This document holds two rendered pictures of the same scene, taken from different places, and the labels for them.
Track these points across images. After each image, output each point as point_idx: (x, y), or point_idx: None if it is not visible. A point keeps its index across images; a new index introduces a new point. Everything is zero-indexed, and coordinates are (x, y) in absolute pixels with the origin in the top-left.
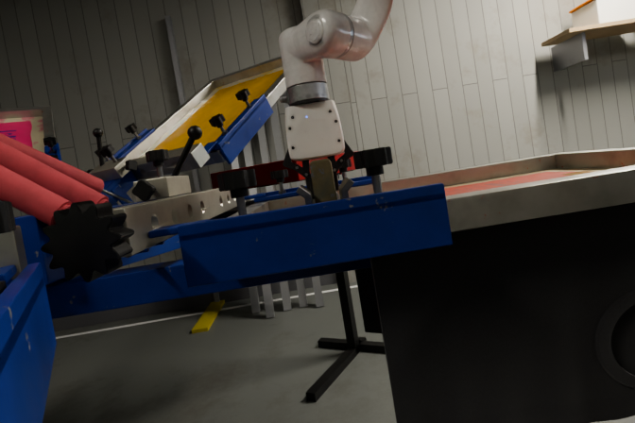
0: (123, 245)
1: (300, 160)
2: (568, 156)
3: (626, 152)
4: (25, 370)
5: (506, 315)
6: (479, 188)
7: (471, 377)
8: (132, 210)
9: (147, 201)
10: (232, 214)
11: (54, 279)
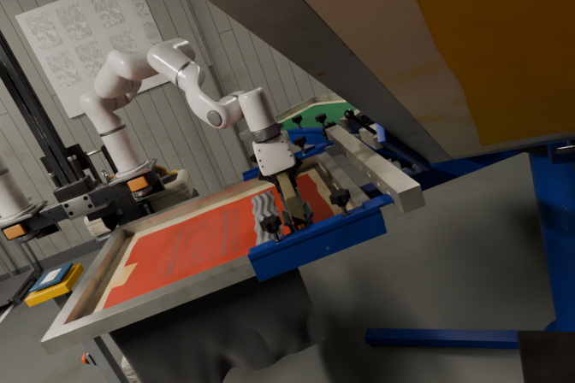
0: (325, 137)
1: (292, 166)
2: (74, 311)
3: (97, 271)
4: (307, 137)
5: None
6: (186, 258)
7: None
8: (326, 131)
9: (347, 133)
10: (344, 172)
11: None
